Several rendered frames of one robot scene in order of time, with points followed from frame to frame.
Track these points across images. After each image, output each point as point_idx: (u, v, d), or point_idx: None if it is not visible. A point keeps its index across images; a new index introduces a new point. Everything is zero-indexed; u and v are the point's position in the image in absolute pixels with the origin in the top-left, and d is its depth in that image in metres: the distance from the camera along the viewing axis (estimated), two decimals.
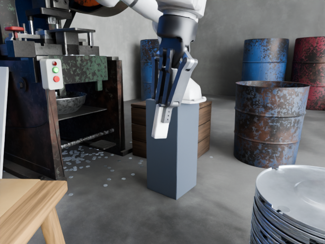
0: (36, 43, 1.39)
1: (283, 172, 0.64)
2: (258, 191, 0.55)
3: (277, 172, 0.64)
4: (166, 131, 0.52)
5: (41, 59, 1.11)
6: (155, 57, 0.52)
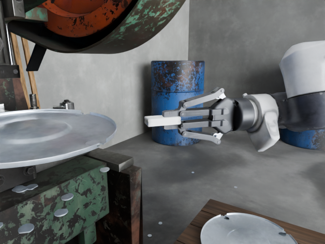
0: None
1: (86, 142, 0.39)
2: (106, 119, 0.52)
3: (95, 140, 0.40)
4: None
5: None
6: (220, 97, 0.53)
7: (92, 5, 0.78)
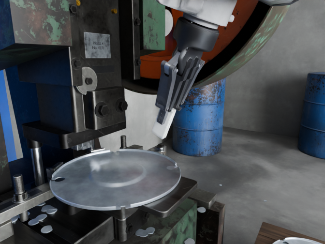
0: (48, 202, 0.58)
1: (168, 168, 0.60)
2: (140, 151, 0.71)
3: (168, 166, 0.62)
4: (162, 133, 0.52)
5: None
6: None
7: None
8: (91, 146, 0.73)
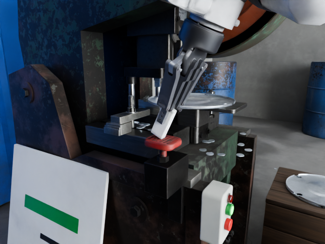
0: (141, 121, 0.85)
1: None
2: (153, 103, 0.78)
3: None
4: (161, 133, 0.52)
5: (207, 193, 0.56)
6: None
7: None
8: (159, 92, 1.00)
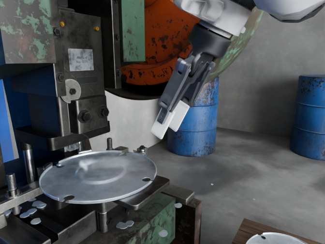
0: (38, 198, 0.66)
1: None
2: (133, 193, 0.55)
3: None
4: (161, 133, 0.52)
5: None
6: None
7: None
8: (79, 148, 0.81)
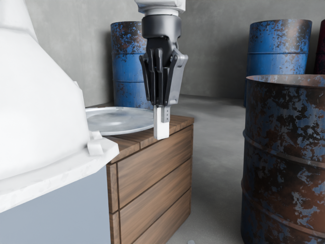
0: None
1: None
2: None
3: None
4: (167, 130, 0.52)
5: None
6: (143, 59, 0.51)
7: None
8: None
